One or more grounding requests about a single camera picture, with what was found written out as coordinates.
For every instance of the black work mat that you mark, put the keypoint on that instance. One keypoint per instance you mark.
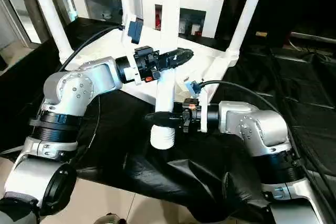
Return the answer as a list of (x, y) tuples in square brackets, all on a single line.
[(157, 171)]

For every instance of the grey curtain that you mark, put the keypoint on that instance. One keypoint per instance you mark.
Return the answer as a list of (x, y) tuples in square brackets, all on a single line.
[(31, 6)]

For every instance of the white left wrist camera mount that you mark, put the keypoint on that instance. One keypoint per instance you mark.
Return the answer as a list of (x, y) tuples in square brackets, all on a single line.
[(131, 61)]

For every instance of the white plastic table top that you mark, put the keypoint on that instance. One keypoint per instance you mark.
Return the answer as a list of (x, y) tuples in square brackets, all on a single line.
[(202, 51)]

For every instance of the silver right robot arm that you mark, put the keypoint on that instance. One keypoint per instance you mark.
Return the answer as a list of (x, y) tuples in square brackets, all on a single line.
[(252, 127)]

